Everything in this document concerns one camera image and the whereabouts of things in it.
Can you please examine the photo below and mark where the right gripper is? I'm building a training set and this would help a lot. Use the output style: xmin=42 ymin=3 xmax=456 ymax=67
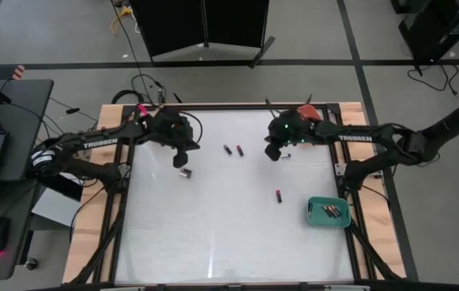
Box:
xmin=264 ymin=108 xmax=320 ymax=162

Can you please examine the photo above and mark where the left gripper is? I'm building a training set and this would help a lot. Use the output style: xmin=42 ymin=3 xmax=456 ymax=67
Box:
xmin=147 ymin=106 xmax=201 ymax=169

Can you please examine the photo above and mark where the teal plastic bin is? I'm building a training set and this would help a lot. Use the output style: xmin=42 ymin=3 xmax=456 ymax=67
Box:
xmin=305 ymin=196 xmax=352 ymax=230

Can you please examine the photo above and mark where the black screen foot bar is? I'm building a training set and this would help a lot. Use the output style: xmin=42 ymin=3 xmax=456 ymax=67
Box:
xmin=246 ymin=35 xmax=277 ymax=70

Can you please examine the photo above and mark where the wooden table board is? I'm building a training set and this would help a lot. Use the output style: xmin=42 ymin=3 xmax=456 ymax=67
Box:
xmin=335 ymin=100 xmax=407 ymax=280
xmin=61 ymin=103 xmax=134 ymax=285

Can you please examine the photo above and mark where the black folding screen panel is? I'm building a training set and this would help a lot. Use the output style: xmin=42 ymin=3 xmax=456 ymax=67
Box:
xmin=204 ymin=0 xmax=272 ymax=50
xmin=128 ymin=0 xmax=208 ymax=58

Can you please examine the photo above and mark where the grey sheet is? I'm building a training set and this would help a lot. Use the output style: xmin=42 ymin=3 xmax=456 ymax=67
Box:
xmin=30 ymin=187 xmax=82 ymax=228

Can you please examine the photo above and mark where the black floor strip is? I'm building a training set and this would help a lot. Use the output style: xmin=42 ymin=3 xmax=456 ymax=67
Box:
xmin=335 ymin=0 xmax=419 ymax=282

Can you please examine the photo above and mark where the black desk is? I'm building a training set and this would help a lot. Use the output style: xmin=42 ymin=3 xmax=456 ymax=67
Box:
xmin=0 ymin=78 xmax=56 ymax=282

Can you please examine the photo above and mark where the black thick pole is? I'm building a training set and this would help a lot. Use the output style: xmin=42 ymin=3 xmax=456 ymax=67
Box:
xmin=419 ymin=87 xmax=459 ymax=157

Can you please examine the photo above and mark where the black equipment cart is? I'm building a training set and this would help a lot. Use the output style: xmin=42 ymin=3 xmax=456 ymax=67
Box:
xmin=390 ymin=0 xmax=459 ymax=66

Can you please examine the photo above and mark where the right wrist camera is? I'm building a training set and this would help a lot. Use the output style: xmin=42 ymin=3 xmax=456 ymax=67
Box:
xmin=268 ymin=111 xmax=297 ymax=141

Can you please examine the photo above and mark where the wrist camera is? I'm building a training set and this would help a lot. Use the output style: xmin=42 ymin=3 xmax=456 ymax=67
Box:
xmin=268 ymin=111 xmax=297 ymax=141
xmin=157 ymin=108 xmax=193 ymax=137

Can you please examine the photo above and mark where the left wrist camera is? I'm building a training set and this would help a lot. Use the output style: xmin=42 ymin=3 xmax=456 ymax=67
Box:
xmin=157 ymin=108 xmax=193 ymax=137

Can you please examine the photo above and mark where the black cable loop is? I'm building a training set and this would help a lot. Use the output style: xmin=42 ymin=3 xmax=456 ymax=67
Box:
xmin=110 ymin=88 xmax=146 ymax=106

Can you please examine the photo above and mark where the black striped floor cable cover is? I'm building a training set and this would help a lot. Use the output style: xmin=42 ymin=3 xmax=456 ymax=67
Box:
xmin=0 ymin=57 xmax=459 ymax=81

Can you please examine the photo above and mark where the black table frame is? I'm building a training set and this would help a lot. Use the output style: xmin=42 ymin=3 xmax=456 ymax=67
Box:
xmin=67 ymin=102 xmax=408 ymax=291

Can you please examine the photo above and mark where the black hanging cable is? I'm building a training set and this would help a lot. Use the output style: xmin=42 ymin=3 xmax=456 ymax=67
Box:
xmin=110 ymin=0 xmax=166 ymax=107

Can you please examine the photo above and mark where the yellow cable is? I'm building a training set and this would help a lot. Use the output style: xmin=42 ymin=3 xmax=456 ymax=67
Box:
xmin=109 ymin=4 xmax=134 ymax=36

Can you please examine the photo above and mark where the black floor cable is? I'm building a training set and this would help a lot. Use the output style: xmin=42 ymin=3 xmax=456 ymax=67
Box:
xmin=406 ymin=63 xmax=459 ymax=97

